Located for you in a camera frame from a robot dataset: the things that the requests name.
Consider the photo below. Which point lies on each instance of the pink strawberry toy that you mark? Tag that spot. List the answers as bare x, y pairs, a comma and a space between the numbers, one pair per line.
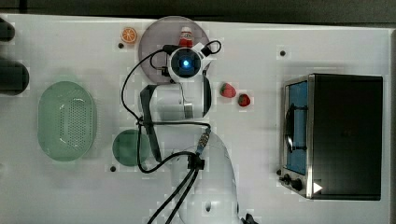
227, 90

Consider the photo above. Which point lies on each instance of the green oval colander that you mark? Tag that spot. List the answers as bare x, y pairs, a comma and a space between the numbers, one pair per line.
67, 121

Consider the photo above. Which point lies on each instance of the orange slice toy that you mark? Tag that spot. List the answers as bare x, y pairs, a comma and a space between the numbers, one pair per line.
128, 35

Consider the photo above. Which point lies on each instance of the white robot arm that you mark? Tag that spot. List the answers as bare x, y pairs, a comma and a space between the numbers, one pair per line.
202, 174

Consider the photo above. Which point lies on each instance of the red strawberry toy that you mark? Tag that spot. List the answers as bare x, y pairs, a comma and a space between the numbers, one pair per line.
244, 100

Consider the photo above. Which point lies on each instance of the silver toaster oven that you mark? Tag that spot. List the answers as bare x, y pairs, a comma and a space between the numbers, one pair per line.
332, 137

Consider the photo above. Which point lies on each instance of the red ketchup bottle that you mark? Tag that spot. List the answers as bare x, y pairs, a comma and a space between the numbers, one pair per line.
185, 39

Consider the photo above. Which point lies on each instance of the green metal cup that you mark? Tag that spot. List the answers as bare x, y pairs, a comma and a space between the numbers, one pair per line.
125, 148

